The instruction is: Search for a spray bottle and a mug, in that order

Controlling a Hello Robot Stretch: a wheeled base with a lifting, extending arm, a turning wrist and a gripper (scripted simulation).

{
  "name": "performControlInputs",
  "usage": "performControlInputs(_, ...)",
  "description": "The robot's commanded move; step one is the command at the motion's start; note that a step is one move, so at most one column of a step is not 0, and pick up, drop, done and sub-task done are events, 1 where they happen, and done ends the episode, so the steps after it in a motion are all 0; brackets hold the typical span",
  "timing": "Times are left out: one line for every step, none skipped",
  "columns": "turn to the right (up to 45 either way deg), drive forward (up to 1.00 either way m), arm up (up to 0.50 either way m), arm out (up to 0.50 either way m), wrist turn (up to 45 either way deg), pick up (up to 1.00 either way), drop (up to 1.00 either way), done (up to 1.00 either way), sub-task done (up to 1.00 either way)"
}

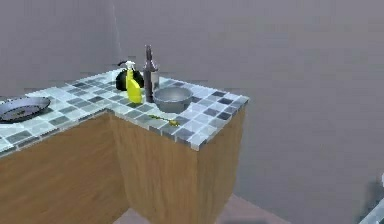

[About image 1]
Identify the yellow-green spoon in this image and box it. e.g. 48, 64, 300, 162
147, 114, 180, 127

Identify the dark wine bottle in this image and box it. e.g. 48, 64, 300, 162
142, 44, 160, 103

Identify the black kettle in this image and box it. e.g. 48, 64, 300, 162
115, 60, 145, 91

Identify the wooden tiled kitchen counter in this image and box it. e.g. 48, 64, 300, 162
0, 68, 250, 224

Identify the dark frying pan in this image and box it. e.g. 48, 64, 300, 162
0, 96, 52, 124

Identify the yellow spray bottle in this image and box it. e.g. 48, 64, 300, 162
124, 60, 143, 104

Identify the grey metal bowl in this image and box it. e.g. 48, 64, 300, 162
152, 86, 194, 114

